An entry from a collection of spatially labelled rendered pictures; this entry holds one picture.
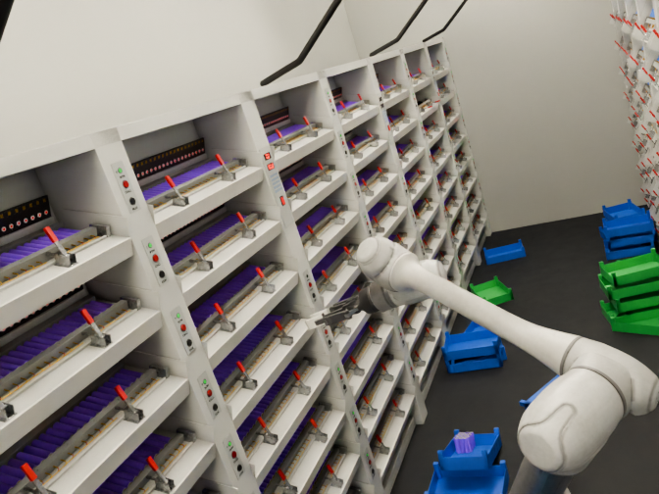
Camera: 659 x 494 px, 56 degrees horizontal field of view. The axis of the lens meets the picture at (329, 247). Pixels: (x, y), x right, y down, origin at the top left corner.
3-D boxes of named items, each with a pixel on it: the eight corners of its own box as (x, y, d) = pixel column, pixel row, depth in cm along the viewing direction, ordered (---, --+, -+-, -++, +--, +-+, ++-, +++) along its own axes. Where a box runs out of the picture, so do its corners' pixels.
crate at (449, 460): (457, 446, 279) (454, 429, 279) (502, 445, 270) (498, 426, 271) (440, 470, 252) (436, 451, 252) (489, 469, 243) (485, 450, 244)
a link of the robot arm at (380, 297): (405, 298, 175) (386, 304, 178) (390, 271, 173) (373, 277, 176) (396, 312, 167) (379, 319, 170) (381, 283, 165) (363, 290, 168)
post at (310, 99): (428, 413, 312) (324, 69, 268) (424, 423, 304) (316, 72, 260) (390, 415, 321) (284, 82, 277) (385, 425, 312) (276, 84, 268)
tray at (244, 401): (315, 330, 221) (314, 307, 218) (233, 434, 169) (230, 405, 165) (264, 321, 228) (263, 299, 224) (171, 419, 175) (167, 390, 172)
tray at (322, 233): (359, 221, 278) (359, 191, 272) (308, 272, 225) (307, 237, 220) (317, 216, 284) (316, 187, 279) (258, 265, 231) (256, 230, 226)
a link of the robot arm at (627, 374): (590, 322, 134) (556, 353, 127) (678, 358, 121) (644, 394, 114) (585, 369, 140) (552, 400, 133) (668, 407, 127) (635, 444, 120)
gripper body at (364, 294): (378, 316, 170) (350, 325, 174) (386, 302, 177) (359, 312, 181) (366, 292, 168) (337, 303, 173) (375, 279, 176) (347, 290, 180)
